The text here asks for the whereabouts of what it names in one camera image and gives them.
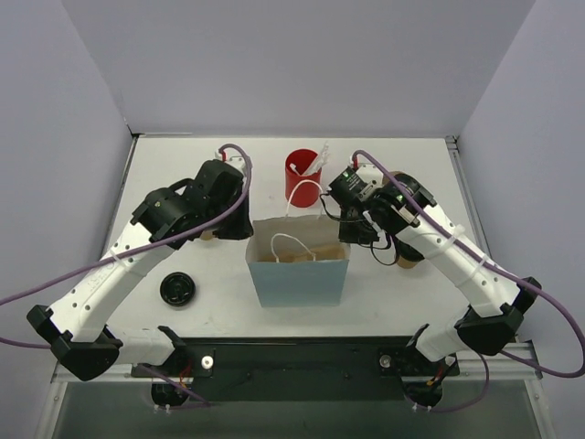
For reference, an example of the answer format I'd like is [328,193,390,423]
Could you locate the light blue paper bag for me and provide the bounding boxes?
[245,210,351,307]

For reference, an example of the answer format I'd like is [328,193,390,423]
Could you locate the red ribbed cylinder holder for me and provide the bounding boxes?
[284,149,322,208]

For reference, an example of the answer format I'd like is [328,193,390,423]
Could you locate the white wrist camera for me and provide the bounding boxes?
[349,159,384,187]
[215,150,247,176]

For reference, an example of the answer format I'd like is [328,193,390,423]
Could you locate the brown cardboard cup carrier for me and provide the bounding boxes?
[381,171,412,186]
[258,244,348,263]

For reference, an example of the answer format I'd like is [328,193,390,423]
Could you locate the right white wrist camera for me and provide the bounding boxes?
[349,159,384,187]

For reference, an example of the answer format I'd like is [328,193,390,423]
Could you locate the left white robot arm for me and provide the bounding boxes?
[27,157,253,381]

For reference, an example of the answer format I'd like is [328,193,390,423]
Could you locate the aluminium table frame rail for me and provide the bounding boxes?
[445,134,545,380]

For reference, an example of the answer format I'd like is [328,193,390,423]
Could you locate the brown paper coffee cup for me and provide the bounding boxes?
[397,249,424,270]

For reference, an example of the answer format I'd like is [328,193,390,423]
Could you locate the stacked brown paper cups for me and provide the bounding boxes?
[199,230,216,241]

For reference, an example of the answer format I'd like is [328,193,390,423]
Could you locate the stacked black cup lids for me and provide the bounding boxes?
[159,272,197,307]

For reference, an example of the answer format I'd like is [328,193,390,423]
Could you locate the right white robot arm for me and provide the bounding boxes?
[327,166,538,373]

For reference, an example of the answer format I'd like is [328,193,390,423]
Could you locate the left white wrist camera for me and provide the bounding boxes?
[215,150,247,176]

